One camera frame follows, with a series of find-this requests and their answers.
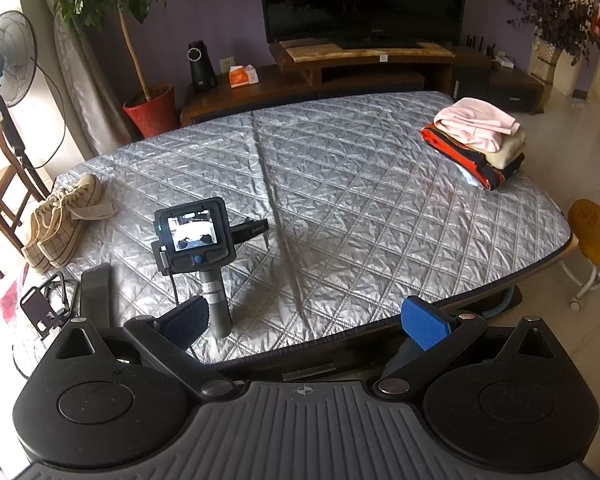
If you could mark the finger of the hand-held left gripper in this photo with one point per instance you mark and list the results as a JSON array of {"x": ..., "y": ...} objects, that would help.
[{"x": 265, "y": 232}]

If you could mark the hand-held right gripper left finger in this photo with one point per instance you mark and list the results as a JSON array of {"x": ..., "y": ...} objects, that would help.
[{"x": 187, "y": 322}]

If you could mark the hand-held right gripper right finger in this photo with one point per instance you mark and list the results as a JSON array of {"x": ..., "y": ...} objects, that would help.
[{"x": 426, "y": 322}]

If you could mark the pink pants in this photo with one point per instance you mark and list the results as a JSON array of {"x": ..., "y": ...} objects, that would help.
[{"x": 475, "y": 120}]

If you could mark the black flat device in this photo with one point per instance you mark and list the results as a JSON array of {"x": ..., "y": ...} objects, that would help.
[{"x": 96, "y": 295}]

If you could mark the silver quilted blanket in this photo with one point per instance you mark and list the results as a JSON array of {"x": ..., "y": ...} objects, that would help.
[{"x": 355, "y": 200}]

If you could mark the paper hang tag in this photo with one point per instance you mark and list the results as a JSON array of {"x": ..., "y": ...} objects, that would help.
[{"x": 95, "y": 211}]

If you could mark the black phone stand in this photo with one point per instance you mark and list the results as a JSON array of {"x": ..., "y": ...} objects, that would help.
[{"x": 42, "y": 310}]

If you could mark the light blue folded garment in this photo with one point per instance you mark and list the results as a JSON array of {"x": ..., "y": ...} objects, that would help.
[{"x": 475, "y": 177}]

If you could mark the orange tissue pack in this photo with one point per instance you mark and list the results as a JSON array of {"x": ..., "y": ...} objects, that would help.
[{"x": 242, "y": 78}]

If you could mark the beige canvas sneaker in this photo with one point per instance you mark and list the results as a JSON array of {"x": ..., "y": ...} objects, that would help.
[
  {"x": 35, "y": 245},
  {"x": 75, "y": 210}
]

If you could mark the red plant pot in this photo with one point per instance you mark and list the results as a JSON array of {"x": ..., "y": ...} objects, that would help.
[{"x": 150, "y": 115}]

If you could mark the black cylindrical speaker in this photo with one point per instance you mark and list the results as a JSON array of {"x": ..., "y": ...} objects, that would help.
[{"x": 202, "y": 70}]

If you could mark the red printed bag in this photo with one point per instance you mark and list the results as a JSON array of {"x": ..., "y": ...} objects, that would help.
[{"x": 15, "y": 295}]

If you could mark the orange navy jacket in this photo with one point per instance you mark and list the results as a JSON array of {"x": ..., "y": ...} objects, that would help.
[{"x": 445, "y": 147}]

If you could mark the cream folded garment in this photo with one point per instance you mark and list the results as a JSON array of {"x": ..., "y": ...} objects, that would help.
[{"x": 505, "y": 152}]

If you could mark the round wooden stool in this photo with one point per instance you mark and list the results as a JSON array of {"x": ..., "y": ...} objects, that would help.
[{"x": 592, "y": 230}]

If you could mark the grey curtain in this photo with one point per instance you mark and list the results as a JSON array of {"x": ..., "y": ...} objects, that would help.
[{"x": 85, "y": 85}]

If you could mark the dark wooden low cabinet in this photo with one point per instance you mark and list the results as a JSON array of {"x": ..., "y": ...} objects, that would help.
[{"x": 510, "y": 87}]

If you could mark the black flat television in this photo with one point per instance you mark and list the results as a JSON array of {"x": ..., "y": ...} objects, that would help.
[{"x": 360, "y": 0}]

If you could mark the small white box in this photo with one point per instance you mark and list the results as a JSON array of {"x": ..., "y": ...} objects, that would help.
[{"x": 505, "y": 61}]

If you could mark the white vase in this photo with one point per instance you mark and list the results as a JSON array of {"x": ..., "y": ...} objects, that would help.
[{"x": 547, "y": 70}]

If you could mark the black router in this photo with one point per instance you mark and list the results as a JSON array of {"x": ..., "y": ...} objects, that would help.
[{"x": 480, "y": 47}]

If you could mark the black standing fan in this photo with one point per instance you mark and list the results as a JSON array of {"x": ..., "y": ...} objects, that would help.
[{"x": 7, "y": 60}]

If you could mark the purple dried plant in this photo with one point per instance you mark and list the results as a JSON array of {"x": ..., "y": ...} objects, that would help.
[{"x": 550, "y": 5}]

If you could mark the white wall socket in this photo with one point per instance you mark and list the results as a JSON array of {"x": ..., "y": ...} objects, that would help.
[{"x": 227, "y": 65}]

